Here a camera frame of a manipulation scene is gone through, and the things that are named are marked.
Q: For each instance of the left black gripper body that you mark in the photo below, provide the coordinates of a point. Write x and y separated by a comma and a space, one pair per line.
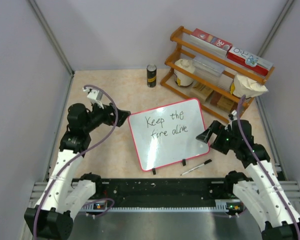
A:
100, 115

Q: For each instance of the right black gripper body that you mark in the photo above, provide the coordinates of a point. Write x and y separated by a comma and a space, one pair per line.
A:
225, 140

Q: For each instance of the white marker pen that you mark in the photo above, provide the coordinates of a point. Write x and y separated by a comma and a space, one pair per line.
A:
196, 167

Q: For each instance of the pink framed whiteboard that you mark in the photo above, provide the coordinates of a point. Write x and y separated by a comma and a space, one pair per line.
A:
167, 134

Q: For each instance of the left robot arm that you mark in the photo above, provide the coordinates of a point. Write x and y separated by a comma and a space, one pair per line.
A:
54, 213

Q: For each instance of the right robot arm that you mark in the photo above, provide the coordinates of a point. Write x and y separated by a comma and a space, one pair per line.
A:
260, 192

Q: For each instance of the dark brown box on rack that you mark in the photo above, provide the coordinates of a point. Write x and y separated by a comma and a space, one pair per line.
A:
223, 103

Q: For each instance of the brown cardboard packet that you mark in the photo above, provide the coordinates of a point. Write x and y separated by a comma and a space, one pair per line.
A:
201, 92

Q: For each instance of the black drink can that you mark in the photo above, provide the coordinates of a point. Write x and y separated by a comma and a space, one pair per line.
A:
151, 71

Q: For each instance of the cream cloth bag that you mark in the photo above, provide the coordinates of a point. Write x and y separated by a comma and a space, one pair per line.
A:
243, 85

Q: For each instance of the wooden two tier rack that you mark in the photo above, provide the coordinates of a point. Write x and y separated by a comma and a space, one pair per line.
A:
183, 75

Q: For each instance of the clear plastic box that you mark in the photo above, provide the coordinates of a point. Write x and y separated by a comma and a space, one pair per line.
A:
208, 65

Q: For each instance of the red white foil box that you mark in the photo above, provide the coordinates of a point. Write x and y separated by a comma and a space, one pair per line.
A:
250, 61

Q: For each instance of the red box with 3D print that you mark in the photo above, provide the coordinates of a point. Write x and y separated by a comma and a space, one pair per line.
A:
210, 42

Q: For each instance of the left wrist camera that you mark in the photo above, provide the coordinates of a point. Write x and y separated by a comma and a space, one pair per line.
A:
94, 96

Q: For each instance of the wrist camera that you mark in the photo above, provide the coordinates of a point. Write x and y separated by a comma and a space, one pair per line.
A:
233, 117
94, 96

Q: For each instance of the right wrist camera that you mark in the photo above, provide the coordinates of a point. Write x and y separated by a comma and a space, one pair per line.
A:
233, 117

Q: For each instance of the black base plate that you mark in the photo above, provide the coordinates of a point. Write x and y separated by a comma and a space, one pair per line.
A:
162, 192

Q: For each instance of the grey cable duct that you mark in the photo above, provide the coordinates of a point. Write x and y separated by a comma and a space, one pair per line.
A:
218, 206

